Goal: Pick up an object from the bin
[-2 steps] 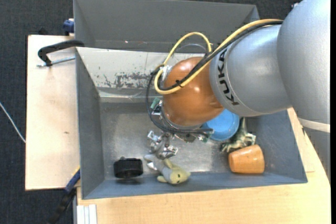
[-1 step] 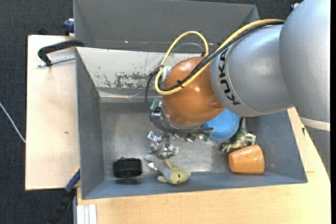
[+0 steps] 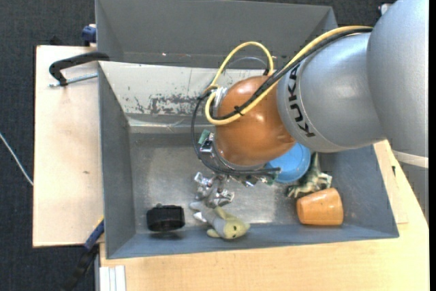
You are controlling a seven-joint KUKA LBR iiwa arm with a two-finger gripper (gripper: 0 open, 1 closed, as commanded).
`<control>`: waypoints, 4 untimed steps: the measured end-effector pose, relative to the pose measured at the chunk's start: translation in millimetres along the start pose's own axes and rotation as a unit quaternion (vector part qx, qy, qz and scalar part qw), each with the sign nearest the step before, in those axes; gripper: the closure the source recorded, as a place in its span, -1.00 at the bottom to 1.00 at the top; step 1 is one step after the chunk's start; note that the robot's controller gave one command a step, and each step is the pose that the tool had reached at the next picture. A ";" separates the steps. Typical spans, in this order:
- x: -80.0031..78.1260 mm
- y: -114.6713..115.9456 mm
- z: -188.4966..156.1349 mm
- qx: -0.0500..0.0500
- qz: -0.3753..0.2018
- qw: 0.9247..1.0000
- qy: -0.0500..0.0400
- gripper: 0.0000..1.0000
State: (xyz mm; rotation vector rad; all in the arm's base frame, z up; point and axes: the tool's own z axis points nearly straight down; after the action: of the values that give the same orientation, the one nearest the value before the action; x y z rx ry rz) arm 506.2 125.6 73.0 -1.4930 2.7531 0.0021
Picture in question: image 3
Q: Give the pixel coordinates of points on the black round block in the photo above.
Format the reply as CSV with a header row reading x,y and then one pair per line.
x,y
166,218

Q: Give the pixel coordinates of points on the grey metal bin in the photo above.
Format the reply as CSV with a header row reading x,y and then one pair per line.
x,y
163,163

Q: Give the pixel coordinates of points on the orange cup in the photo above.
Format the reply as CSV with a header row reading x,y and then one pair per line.
x,y
320,208

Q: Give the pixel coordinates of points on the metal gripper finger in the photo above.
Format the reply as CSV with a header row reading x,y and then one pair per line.
x,y
222,198
203,184

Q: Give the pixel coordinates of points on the yellow-green toy animal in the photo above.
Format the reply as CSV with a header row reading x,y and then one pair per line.
x,y
226,226

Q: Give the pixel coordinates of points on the blue ball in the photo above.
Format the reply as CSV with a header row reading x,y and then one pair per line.
x,y
293,163

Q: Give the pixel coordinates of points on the pale wood board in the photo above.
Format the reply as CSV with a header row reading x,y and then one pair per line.
x,y
68,146

